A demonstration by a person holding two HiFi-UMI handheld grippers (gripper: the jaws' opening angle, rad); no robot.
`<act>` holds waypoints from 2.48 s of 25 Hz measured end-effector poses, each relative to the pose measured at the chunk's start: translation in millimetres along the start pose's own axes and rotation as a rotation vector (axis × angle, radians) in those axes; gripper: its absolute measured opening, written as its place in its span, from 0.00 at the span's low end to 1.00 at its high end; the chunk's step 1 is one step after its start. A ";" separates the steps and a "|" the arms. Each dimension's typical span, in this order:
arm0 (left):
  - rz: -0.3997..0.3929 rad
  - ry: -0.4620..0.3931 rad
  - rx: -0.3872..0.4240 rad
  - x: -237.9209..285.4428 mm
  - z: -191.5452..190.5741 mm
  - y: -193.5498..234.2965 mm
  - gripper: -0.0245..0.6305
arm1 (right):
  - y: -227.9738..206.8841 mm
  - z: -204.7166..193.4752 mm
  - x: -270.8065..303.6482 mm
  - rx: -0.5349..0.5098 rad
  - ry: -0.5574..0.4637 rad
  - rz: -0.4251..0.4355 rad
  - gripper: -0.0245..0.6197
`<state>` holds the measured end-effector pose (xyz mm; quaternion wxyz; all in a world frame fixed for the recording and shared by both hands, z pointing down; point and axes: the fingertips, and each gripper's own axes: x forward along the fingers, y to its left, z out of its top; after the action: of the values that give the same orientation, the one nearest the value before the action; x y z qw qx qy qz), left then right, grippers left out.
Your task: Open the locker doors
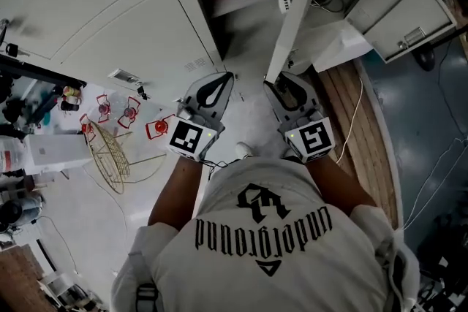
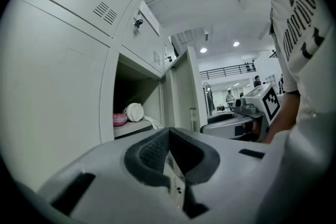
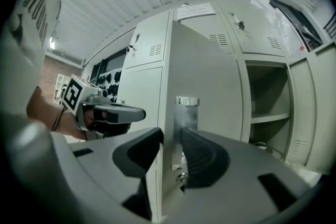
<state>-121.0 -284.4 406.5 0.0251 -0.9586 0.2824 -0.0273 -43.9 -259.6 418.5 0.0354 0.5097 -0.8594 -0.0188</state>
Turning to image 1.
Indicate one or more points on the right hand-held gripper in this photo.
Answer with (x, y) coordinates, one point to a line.
(311, 139)

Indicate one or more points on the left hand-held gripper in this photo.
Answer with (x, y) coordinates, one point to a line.
(190, 139)

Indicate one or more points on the grey metal cabinet door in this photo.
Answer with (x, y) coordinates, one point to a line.
(395, 0)
(292, 11)

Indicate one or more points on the grey metal locker cabinet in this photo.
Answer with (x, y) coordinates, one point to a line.
(109, 22)

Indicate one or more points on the person's right forearm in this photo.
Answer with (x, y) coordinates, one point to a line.
(340, 186)

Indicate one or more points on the person's left forearm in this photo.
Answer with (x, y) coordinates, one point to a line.
(175, 193)

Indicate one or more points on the black-headed metal key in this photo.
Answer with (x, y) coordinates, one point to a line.
(12, 49)

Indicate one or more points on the person's left shoe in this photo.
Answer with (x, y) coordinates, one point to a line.
(244, 150)

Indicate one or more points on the small white foam box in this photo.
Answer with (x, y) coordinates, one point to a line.
(340, 47)

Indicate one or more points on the wooden slat platform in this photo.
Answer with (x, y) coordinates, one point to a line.
(373, 157)

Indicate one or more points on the yellow label bottle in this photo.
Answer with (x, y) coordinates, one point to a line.
(73, 91)

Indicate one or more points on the dark glass bottle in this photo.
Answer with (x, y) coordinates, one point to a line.
(69, 106)

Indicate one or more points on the white carton box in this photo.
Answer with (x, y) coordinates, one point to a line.
(55, 151)

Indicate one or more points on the person's white printed shirt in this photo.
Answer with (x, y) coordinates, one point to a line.
(219, 285)

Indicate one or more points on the group of black helmets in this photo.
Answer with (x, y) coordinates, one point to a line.
(9, 87)

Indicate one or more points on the clear plastic water barrel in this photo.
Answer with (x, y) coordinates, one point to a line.
(11, 153)

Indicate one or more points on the black round appliance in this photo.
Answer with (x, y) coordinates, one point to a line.
(11, 211)

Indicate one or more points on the black window frame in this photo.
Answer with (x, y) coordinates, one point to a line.
(44, 74)

